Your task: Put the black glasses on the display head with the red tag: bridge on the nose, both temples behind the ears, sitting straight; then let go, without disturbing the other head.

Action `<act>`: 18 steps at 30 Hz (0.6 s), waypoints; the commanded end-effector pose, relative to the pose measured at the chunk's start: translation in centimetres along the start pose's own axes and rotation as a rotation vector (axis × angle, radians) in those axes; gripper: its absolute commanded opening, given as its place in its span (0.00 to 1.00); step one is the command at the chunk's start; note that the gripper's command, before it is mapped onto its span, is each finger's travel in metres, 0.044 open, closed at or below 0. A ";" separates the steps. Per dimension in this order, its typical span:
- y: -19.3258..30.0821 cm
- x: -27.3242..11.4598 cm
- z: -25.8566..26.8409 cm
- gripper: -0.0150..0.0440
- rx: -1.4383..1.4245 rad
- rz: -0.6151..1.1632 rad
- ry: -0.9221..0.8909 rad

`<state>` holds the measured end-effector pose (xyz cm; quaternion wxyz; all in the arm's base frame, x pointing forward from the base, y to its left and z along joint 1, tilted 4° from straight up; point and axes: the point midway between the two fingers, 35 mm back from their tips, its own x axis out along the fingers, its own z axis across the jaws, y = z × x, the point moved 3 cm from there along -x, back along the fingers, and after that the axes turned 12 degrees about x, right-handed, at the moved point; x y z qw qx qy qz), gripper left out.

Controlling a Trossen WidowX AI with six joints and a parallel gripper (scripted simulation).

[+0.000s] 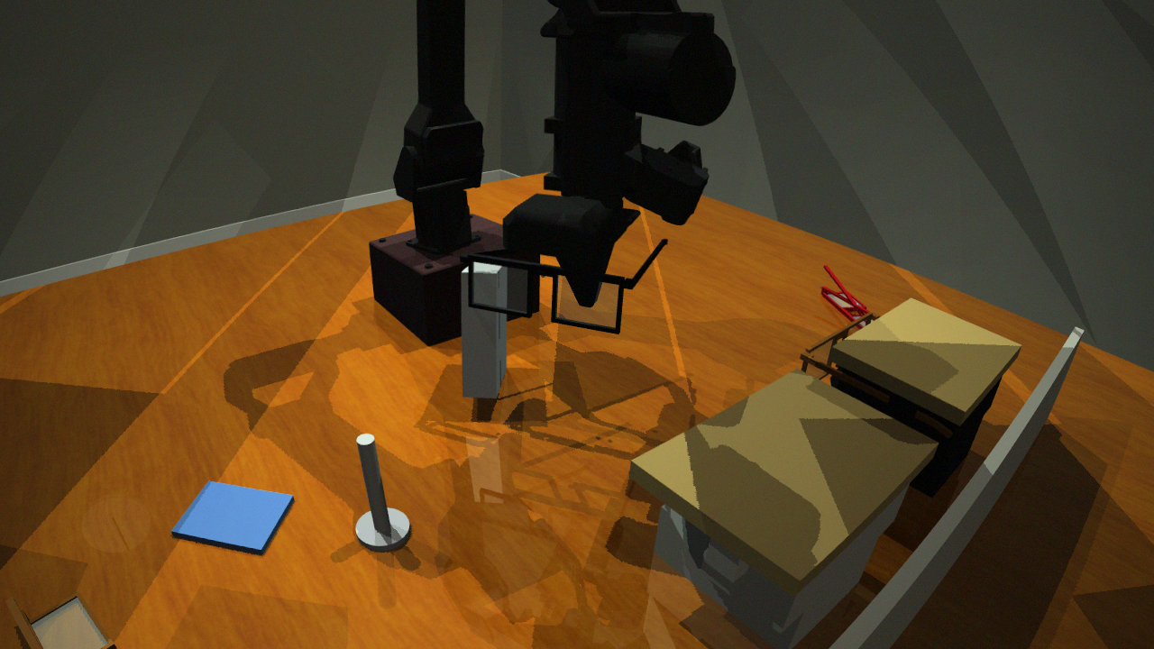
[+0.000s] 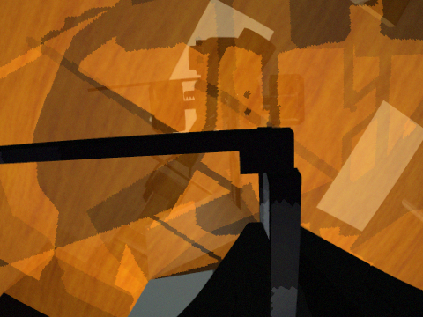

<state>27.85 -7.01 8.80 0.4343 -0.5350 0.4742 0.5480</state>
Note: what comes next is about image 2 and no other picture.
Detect black glasses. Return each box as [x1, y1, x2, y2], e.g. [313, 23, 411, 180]
[0, 127, 301, 317]

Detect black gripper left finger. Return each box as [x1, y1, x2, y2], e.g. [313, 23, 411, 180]
[177, 222, 271, 317]

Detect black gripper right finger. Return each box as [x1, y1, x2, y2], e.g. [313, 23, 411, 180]
[296, 226, 423, 317]

